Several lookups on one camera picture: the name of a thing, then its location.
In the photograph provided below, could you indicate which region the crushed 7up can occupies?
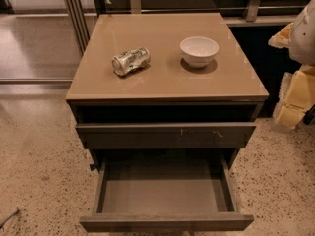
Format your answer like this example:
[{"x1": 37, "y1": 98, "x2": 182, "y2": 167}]
[{"x1": 112, "y1": 47, "x2": 151, "y2": 77}]

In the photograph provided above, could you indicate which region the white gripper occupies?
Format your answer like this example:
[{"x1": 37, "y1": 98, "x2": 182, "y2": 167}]
[{"x1": 268, "y1": 0, "x2": 315, "y2": 130}]

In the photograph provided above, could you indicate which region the metal railing frame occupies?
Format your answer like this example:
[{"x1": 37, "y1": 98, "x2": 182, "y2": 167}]
[{"x1": 64, "y1": 0, "x2": 310, "y2": 51}]

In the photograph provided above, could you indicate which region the brown drawer cabinet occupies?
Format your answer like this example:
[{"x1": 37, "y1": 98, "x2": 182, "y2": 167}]
[{"x1": 65, "y1": 12, "x2": 270, "y2": 233}]

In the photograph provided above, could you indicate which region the white ceramic bowl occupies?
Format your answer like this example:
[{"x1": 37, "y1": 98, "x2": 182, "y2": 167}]
[{"x1": 180, "y1": 36, "x2": 220, "y2": 68}]

